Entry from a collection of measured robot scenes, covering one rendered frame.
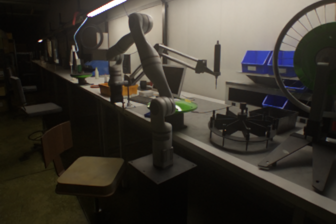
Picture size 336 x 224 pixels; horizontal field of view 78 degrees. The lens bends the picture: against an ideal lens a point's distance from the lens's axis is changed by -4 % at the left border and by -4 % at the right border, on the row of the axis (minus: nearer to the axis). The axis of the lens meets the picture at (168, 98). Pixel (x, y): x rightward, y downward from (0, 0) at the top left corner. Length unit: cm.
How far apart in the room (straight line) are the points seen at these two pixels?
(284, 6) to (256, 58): 43
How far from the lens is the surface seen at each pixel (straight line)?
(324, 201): 90
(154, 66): 99
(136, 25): 106
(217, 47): 135
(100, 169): 157
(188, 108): 124
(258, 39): 199
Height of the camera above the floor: 138
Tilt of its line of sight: 12 degrees down
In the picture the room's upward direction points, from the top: straight up
